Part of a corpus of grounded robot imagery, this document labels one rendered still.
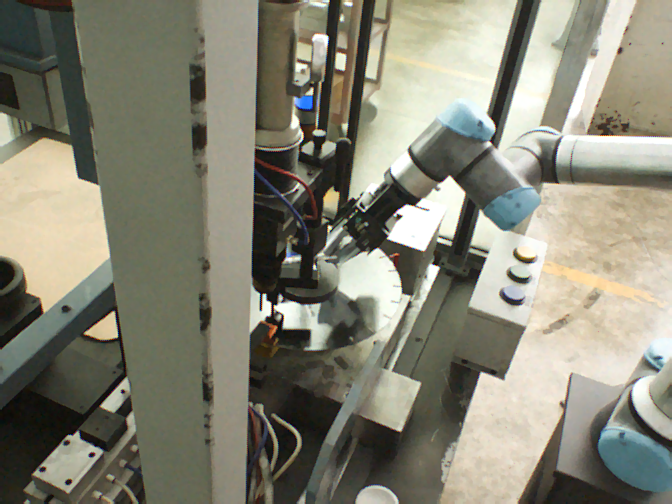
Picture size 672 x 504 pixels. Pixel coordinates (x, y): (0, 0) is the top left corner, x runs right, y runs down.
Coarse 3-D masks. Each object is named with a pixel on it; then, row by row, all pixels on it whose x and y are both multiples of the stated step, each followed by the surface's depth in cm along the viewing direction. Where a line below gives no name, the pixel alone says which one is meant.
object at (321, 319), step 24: (336, 264) 116; (360, 264) 117; (360, 288) 112; (384, 288) 113; (264, 312) 105; (288, 312) 106; (312, 312) 106; (336, 312) 107; (360, 312) 107; (384, 312) 108; (288, 336) 102; (312, 336) 102; (336, 336) 103; (360, 336) 103
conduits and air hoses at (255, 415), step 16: (256, 416) 96; (272, 416) 96; (256, 432) 91; (272, 432) 92; (256, 448) 90; (128, 464) 94; (256, 464) 90; (272, 464) 88; (288, 464) 89; (112, 480) 92; (256, 480) 88; (272, 480) 86; (96, 496) 89; (256, 496) 88; (272, 496) 85
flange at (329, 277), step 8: (296, 256) 116; (296, 264) 111; (320, 264) 114; (328, 264) 115; (320, 272) 111; (328, 272) 113; (336, 272) 113; (320, 280) 111; (328, 280) 111; (336, 280) 112; (288, 288) 109; (296, 288) 109; (304, 288) 109; (320, 288) 109; (328, 288) 110; (336, 288) 111; (296, 296) 108; (304, 296) 108; (312, 296) 108; (320, 296) 108
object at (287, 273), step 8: (304, 264) 99; (312, 264) 100; (288, 272) 102; (296, 272) 102; (304, 272) 100; (312, 272) 101; (280, 280) 101; (288, 280) 101; (296, 280) 101; (304, 280) 101; (312, 280) 101; (280, 288) 104; (312, 288) 102
